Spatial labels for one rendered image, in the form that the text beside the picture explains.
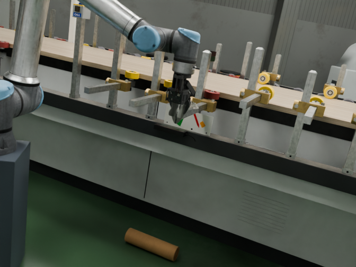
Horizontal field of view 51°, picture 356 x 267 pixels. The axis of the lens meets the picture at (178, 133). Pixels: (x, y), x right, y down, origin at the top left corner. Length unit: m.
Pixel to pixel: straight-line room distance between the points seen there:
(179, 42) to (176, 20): 5.03
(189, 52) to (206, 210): 1.11
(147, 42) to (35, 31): 0.54
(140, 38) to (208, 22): 5.26
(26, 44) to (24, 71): 0.12
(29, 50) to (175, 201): 1.22
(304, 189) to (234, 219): 0.53
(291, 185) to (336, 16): 5.73
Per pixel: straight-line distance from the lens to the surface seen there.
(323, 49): 7.32
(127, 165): 2.40
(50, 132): 2.73
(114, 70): 2.08
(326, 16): 7.30
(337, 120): 1.94
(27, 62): 1.71
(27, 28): 1.68
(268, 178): 1.88
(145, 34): 1.33
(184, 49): 1.45
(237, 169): 1.90
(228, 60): 6.69
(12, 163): 1.58
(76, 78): 2.23
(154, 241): 2.10
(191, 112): 1.66
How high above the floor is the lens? 1.21
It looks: 16 degrees down
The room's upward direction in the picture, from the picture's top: 10 degrees clockwise
